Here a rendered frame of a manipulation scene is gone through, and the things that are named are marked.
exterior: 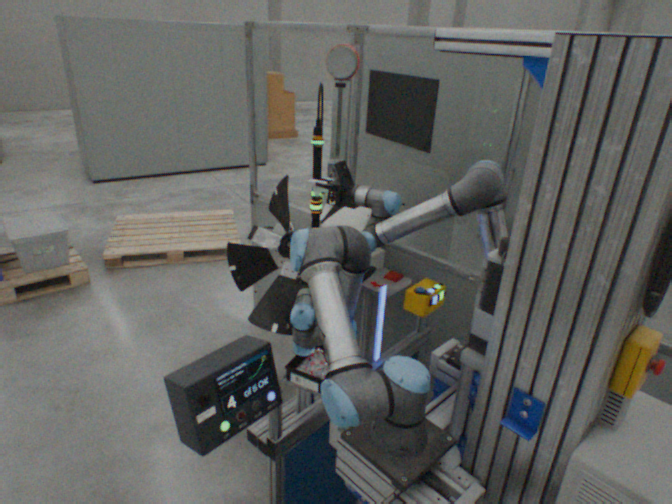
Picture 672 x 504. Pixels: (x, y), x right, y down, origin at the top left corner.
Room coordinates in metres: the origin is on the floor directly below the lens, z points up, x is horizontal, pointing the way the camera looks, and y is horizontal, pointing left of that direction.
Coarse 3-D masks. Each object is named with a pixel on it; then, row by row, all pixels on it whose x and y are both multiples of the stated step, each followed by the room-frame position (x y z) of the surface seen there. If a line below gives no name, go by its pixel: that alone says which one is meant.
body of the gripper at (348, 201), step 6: (336, 180) 1.71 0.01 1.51; (336, 186) 1.65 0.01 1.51; (330, 192) 1.68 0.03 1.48; (336, 192) 1.65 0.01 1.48; (342, 192) 1.66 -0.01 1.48; (348, 192) 1.65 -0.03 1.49; (354, 192) 1.62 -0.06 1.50; (330, 198) 1.67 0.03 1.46; (336, 198) 1.65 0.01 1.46; (342, 198) 1.66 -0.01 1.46; (348, 198) 1.65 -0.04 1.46; (354, 198) 1.61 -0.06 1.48; (330, 204) 1.66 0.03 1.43; (336, 204) 1.65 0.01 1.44; (342, 204) 1.65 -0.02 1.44; (348, 204) 1.64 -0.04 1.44; (354, 204) 1.63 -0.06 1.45
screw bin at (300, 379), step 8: (296, 360) 1.48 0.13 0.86; (288, 368) 1.41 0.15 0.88; (288, 376) 1.41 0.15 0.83; (296, 376) 1.40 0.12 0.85; (304, 376) 1.38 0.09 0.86; (312, 376) 1.37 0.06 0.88; (296, 384) 1.40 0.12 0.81; (304, 384) 1.38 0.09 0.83; (312, 384) 1.37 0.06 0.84; (320, 384) 1.35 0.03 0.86; (320, 392) 1.35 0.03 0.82
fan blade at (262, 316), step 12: (276, 288) 1.66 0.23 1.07; (288, 288) 1.67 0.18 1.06; (264, 300) 1.63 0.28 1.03; (276, 300) 1.63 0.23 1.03; (288, 300) 1.64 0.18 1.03; (252, 312) 1.61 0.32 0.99; (264, 312) 1.60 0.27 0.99; (276, 312) 1.60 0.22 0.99; (288, 312) 1.61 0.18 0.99; (264, 324) 1.57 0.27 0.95
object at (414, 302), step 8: (424, 280) 1.78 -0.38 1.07; (432, 280) 1.79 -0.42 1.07; (408, 288) 1.71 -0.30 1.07; (440, 288) 1.72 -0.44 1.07; (408, 296) 1.68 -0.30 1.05; (416, 296) 1.66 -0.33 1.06; (424, 296) 1.65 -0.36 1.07; (432, 296) 1.66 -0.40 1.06; (408, 304) 1.68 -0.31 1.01; (416, 304) 1.66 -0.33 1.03; (424, 304) 1.63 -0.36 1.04; (432, 304) 1.68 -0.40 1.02; (440, 304) 1.73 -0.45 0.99; (416, 312) 1.65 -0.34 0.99; (424, 312) 1.63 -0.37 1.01
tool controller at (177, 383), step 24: (216, 360) 0.97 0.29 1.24; (240, 360) 0.97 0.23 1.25; (264, 360) 1.01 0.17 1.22; (168, 384) 0.90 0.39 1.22; (192, 384) 0.87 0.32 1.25; (216, 384) 0.90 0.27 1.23; (240, 384) 0.94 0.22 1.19; (264, 384) 0.99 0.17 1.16; (192, 408) 0.84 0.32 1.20; (216, 408) 0.88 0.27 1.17; (240, 408) 0.92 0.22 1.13; (264, 408) 0.97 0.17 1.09; (192, 432) 0.84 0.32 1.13; (216, 432) 0.86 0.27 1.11
